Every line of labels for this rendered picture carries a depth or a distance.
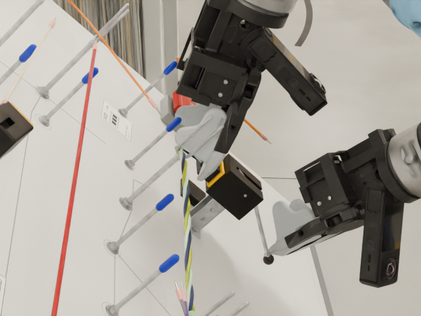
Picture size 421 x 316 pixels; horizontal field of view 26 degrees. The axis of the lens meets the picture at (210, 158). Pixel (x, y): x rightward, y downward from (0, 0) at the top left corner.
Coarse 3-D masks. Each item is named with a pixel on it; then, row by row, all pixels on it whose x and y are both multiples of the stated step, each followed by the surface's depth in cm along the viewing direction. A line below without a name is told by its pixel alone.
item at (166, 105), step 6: (168, 96) 128; (162, 102) 128; (168, 102) 126; (162, 108) 126; (168, 108) 125; (162, 114) 125; (168, 114) 124; (174, 114) 125; (162, 120) 124; (168, 120) 124; (180, 126) 125
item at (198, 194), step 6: (180, 180) 115; (180, 186) 114; (192, 186) 114; (180, 192) 112; (192, 192) 113; (198, 192) 114; (204, 192) 116; (192, 198) 112; (198, 198) 113; (192, 204) 112
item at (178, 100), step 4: (176, 96) 126; (180, 96) 126; (184, 96) 127; (176, 100) 125; (180, 100) 125; (184, 100) 126; (188, 100) 127; (176, 104) 124; (180, 104) 124; (184, 104) 125; (188, 104) 126; (192, 104) 127; (196, 104) 129; (176, 108) 124
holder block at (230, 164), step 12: (228, 156) 106; (228, 168) 104; (240, 168) 106; (228, 180) 104; (240, 180) 104; (252, 180) 107; (216, 192) 105; (228, 192) 105; (240, 192) 105; (252, 192) 105; (228, 204) 105; (240, 204) 105; (252, 204) 105; (240, 216) 106
